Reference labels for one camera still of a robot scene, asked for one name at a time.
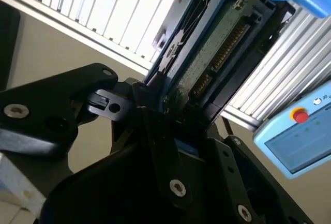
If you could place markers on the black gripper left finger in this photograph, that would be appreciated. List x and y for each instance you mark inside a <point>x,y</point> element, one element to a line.
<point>38,120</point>

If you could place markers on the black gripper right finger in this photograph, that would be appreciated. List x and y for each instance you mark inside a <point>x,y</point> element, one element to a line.
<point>232,182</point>

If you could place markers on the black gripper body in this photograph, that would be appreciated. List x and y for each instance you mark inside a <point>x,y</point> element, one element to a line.
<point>116,187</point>

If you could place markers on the hard disk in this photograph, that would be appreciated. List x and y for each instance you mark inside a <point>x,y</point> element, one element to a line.
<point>207,61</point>

